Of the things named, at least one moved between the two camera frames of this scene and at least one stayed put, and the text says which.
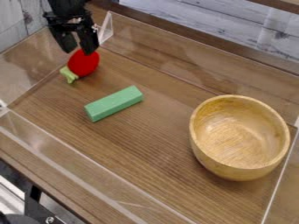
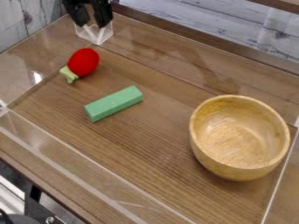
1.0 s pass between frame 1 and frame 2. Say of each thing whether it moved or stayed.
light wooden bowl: stayed
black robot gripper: moved
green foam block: stayed
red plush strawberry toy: stayed
